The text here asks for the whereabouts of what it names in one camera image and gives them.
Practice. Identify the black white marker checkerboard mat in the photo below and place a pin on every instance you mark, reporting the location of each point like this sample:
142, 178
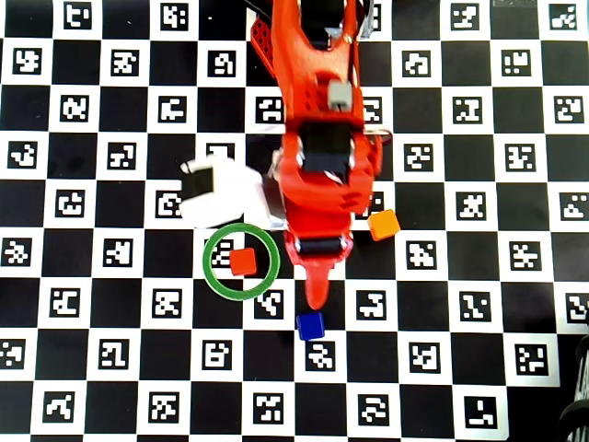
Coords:
115, 304

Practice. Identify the red perforated robot base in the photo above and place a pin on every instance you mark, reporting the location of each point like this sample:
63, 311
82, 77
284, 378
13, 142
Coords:
262, 46

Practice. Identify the black camera stand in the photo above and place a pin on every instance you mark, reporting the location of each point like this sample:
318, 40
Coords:
577, 391

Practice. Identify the red cube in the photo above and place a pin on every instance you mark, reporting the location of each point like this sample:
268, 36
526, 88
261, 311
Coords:
242, 261

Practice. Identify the small gray block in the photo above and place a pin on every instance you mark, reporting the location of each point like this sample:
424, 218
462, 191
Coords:
340, 94

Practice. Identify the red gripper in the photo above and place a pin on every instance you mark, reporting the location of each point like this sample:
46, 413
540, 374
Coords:
320, 246

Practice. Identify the red robot arm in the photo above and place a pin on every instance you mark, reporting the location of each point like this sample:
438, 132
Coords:
313, 69

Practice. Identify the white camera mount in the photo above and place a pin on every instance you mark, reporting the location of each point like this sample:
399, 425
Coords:
230, 193

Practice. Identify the orange cube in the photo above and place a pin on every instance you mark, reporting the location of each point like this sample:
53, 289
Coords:
384, 225

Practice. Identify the blue cube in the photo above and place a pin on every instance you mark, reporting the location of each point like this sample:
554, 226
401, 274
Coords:
310, 327

